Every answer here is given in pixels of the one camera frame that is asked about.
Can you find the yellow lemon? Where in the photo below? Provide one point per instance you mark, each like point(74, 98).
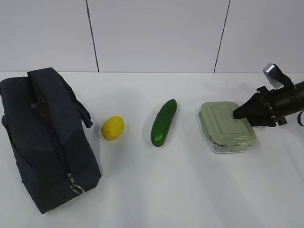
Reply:
point(113, 128)

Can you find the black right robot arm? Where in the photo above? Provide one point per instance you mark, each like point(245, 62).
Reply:
point(291, 98)

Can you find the dark navy insulated lunch bag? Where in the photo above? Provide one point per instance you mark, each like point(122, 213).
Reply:
point(45, 124)

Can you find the green cucumber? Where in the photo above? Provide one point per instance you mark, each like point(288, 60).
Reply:
point(162, 123)

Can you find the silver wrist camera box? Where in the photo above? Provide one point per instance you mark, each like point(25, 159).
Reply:
point(274, 75)

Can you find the glass container with green lid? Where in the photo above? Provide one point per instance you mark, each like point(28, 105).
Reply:
point(222, 131)

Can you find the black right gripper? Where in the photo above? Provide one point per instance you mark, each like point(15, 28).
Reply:
point(262, 109)

